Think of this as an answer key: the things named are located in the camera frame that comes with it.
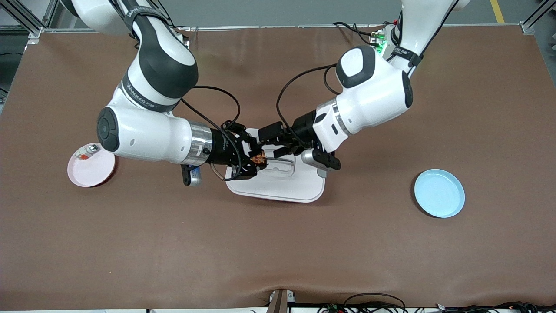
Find white lidded storage box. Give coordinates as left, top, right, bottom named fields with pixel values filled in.
left=225, top=128, right=327, bottom=203

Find brown table mat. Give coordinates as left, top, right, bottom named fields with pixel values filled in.
left=0, top=26, right=556, bottom=310

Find pink round plate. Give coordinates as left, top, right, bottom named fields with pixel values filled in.
left=67, top=143, right=116, bottom=188

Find small silver orange object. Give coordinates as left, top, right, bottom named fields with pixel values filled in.
left=73, top=145, right=101, bottom=160

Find light blue round plate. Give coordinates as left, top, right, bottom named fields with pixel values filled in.
left=414, top=169, right=466, bottom=219

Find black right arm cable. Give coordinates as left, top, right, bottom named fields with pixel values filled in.
left=180, top=85, right=242, bottom=181

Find silver table edge rail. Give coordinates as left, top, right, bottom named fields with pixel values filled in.
left=26, top=24, right=528, bottom=33

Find black left base cables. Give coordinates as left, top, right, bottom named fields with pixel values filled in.
left=332, top=21, right=383, bottom=46

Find brown camera post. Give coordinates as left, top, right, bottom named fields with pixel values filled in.
left=266, top=289, right=297, bottom=313

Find black looped cable bundle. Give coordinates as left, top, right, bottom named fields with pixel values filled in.
left=317, top=293, right=407, bottom=313

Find aluminium frame profiles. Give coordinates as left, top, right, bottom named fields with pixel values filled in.
left=0, top=0, right=60, bottom=39

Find aluminium corner bracket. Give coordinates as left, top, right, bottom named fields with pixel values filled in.
left=520, top=0, right=556, bottom=34

